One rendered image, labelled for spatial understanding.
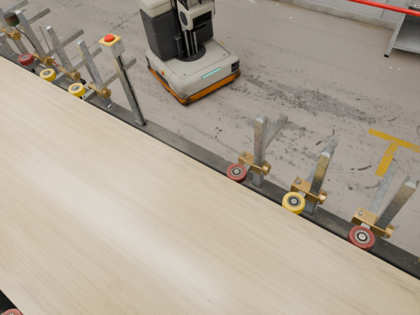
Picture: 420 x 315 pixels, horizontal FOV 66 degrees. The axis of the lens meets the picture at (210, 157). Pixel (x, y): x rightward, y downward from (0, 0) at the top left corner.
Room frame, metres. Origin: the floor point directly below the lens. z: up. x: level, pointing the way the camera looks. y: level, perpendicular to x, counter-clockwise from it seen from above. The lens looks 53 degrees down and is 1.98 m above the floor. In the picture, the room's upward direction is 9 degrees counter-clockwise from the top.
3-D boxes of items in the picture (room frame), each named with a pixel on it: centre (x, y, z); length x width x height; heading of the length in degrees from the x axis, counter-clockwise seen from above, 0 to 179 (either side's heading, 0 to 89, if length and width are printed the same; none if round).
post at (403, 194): (0.44, -0.57, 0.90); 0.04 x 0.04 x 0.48; 47
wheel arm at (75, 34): (1.91, 0.86, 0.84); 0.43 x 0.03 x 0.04; 137
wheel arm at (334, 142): (0.70, -0.41, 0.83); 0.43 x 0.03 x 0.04; 137
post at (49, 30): (1.63, 0.72, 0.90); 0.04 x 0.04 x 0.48; 47
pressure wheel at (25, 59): (1.76, 0.99, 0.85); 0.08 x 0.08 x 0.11
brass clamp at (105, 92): (1.47, 0.55, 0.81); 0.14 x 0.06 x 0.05; 47
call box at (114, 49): (1.28, 0.34, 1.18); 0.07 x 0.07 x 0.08; 47
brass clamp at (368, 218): (0.46, -0.55, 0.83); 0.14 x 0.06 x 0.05; 47
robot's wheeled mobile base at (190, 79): (2.47, 0.03, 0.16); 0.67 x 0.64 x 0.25; 27
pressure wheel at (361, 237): (0.39, -0.46, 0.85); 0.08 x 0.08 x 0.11
